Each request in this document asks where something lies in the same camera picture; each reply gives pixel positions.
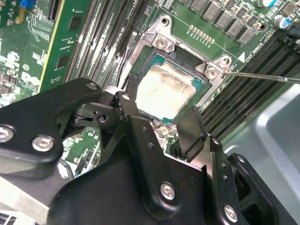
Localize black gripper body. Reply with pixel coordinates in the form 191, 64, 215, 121
48, 150, 225, 225

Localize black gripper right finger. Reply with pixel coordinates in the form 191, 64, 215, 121
176, 106, 296, 225

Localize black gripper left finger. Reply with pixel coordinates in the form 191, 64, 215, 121
0, 74, 183, 221

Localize silver topped CPU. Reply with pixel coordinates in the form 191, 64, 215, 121
134, 52, 211, 125

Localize metal wire locking lever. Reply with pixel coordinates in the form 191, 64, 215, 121
222, 69, 300, 84

